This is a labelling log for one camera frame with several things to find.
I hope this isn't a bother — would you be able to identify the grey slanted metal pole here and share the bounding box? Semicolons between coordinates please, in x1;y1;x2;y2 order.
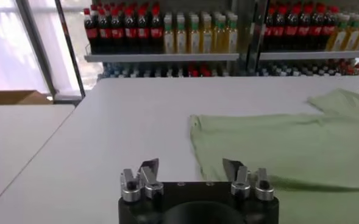
14;0;57;97

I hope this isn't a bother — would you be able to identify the light green polo shirt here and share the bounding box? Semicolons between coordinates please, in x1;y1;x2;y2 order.
188;88;359;224

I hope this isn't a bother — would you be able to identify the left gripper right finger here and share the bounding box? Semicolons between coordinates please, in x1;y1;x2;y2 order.
221;158;275;202

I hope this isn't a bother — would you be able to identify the red-cap cola bottle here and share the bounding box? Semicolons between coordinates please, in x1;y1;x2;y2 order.
137;6;151;55
84;7;98;55
110;7;125;55
297;4;313;52
310;3;325;51
124;6;138;55
150;5;165;55
322;5;340;51
263;6;275;52
285;5;299;52
97;7;112;55
273;5;286;52

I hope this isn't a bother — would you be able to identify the brown cardboard box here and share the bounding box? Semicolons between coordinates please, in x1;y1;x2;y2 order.
0;89;54;106

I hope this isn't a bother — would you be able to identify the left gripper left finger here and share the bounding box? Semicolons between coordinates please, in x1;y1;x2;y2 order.
119;158;165;203

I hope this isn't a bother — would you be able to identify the grey metal shelving rack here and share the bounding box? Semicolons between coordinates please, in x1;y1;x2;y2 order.
83;0;253;79
246;0;359;77

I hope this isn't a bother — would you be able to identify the black slanted metal pole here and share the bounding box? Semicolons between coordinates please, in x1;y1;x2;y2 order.
54;0;86;99

